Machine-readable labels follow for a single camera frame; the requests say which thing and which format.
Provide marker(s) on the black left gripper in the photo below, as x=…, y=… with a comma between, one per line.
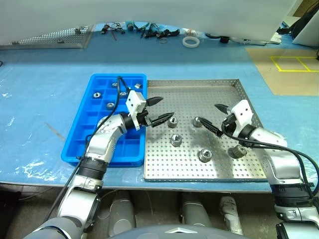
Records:
x=144, y=119

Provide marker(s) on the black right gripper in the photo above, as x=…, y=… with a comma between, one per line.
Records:
x=228, y=127

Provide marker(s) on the metal nut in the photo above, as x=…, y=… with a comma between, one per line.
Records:
x=173, y=122

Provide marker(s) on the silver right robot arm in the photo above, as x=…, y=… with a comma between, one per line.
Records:
x=281, y=164

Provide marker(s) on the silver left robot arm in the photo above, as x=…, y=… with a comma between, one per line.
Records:
x=104, y=144

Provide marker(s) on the blue compartment tray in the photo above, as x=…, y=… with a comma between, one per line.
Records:
x=79, y=139

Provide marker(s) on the perforated metal tray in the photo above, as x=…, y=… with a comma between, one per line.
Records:
x=189, y=169

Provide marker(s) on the black round cap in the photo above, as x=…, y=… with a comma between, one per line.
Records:
x=224, y=39

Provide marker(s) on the black plastic clips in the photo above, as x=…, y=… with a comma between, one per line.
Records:
x=169, y=33

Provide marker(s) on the brown cardboard mat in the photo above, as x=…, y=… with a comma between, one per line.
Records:
x=286, y=79

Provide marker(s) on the dark hand pliers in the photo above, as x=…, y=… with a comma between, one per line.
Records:
x=148, y=31

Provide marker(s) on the long white tool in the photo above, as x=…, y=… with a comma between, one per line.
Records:
x=249, y=41

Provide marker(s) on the thin red stick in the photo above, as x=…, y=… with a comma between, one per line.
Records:
x=114, y=36

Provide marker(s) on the small white pink part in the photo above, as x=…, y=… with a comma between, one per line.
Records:
x=191, y=31

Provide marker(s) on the teal cylindrical part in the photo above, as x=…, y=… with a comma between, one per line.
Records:
x=130, y=26

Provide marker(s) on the grey rounded cylinder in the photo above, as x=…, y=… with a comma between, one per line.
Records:
x=122, y=211
x=194, y=209

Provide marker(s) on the white wrapped leg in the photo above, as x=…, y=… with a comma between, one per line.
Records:
x=230, y=214

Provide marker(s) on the small white object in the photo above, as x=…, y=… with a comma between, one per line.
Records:
x=276, y=37

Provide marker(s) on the small black device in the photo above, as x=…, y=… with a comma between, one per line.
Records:
x=283, y=31

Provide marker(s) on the small metal bolt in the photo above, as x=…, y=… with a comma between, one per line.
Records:
x=59, y=41

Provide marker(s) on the perforated metal plate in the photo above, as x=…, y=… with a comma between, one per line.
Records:
x=62, y=37

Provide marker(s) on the grey robot torso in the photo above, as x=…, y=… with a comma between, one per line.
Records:
x=174, y=232

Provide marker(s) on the black bag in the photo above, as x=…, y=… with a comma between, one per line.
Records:
x=305, y=23

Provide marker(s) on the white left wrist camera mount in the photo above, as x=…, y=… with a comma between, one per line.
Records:
x=134, y=100

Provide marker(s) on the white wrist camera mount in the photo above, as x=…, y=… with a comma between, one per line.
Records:
x=134, y=100
x=243, y=110

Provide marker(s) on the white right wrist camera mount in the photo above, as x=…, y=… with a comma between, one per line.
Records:
x=243, y=110

